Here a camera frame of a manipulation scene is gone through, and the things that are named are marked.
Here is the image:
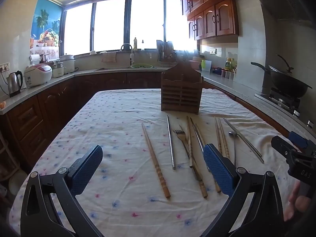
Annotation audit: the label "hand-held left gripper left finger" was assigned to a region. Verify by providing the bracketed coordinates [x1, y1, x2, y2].
[20, 145, 104, 237]

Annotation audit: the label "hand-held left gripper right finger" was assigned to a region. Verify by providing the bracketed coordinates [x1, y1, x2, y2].
[203, 143, 285, 237]

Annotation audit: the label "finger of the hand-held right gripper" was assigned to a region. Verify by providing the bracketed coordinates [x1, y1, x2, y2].
[288, 131, 316, 151]
[271, 135, 300, 159]

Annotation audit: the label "metal spoon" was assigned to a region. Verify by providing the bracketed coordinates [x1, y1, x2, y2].
[228, 131, 238, 168]

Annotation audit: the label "wooden utensil holder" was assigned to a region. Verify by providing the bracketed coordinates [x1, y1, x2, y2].
[161, 62, 203, 115]

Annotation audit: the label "person's right hand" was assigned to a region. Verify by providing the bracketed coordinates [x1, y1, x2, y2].
[283, 180, 311, 222]

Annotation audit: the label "gas stove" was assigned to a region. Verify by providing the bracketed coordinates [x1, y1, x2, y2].
[255, 87, 302, 116]

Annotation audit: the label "white floral tablecloth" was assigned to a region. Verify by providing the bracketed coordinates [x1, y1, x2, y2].
[10, 88, 305, 237]

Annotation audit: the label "black wok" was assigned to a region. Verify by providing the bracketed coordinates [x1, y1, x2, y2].
[250, 54, 313, 98]

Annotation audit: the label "wooden base cabinets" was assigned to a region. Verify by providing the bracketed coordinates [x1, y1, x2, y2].
[0, 71, 162, 176]

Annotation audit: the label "row of seasoning jars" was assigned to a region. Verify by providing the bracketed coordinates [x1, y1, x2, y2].
[221, 68, 235, 80]

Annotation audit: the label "yellow oil bottle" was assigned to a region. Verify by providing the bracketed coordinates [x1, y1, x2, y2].
[226, 58, 238, 71]

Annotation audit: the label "small white appliance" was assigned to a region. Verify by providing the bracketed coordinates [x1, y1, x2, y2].
[52, 62, 65, 78]

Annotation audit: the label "white rice cooker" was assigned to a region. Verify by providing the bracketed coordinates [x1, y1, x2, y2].
[24, 64, 53, 88]

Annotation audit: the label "green lidded container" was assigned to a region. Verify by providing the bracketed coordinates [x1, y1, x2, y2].
[201, 59, 213, 72]

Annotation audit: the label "white slow cooker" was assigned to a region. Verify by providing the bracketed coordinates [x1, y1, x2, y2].
[59, 54, 76, 75]

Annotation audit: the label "pink container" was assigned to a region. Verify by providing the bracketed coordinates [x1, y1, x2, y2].
[189, 56, 202, 70]

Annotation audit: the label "steel electric kettle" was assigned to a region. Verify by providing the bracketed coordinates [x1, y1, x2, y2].
[6, 71, 24, 98]

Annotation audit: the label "chrome kitchen faucet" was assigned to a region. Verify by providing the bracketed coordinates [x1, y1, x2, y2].
[120, 43, 135, 68]

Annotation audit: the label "dish rack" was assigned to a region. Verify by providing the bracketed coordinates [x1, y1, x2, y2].
[156, 39, 177, 66]

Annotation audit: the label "kitchen window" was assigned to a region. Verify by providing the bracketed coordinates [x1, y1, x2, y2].
[60, 0, 198, 56]

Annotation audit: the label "tropical fruit wall poster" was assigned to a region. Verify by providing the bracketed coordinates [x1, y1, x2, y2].
[30, 4, 63, 60]

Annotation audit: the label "wooden wall cabinets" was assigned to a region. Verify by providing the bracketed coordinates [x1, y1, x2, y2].
[178, 0, 244, 41]

